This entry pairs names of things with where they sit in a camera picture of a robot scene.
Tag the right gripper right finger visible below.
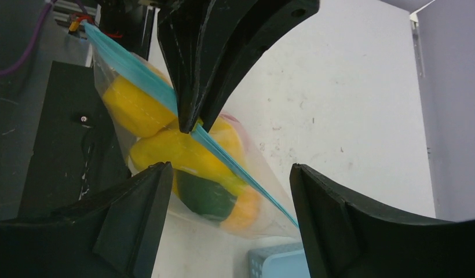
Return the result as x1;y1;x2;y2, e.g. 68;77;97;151
290;164;475;277

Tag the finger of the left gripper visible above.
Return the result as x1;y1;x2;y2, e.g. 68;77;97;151
157;1;215;134
200;0;320;131

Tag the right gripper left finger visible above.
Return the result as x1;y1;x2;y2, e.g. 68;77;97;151
0;162;173;277

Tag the blue plastic basket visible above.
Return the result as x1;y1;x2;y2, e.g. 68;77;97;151
247;243;310;278

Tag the green lime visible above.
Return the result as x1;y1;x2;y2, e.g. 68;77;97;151
174;170;237;224

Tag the yellow lemon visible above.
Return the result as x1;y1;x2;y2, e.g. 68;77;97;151
102;76;176;138

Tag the peach fruit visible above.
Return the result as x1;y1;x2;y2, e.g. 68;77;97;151
220;186;262;234

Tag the yellow banana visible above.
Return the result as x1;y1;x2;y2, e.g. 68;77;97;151
129;120;247;196

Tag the clear zip top bag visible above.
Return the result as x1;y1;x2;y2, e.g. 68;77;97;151
83;21;300;238

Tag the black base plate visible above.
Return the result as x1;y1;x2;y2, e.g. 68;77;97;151
18;61;130;218

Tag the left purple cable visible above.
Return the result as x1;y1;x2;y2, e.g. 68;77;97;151
0;0;56;79

